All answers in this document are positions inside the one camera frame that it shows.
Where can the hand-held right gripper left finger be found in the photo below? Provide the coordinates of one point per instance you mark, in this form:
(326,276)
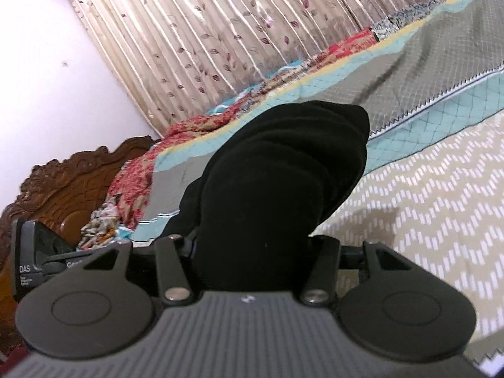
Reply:
(171,260)

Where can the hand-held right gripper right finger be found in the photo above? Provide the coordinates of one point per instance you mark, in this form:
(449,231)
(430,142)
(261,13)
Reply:
(323,256)

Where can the black pants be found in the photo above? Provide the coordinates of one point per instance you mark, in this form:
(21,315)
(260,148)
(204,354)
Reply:
(267,185)

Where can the carved wooden headboard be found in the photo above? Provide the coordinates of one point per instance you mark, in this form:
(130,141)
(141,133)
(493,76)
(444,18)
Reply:
(59,189)

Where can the pale floral cloth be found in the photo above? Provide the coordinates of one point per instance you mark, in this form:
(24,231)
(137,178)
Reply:
(100,226)

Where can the red floral blanket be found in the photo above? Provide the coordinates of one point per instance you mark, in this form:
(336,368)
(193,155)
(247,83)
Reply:
(134,177)

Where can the patterned bed quilt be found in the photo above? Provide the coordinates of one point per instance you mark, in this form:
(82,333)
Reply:
(433,204)

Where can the floral pleated curtain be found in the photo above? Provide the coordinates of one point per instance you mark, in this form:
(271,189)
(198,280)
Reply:
(236,27)

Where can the black white patterned cloth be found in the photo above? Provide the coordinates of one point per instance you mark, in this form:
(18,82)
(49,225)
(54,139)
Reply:
(397,19)

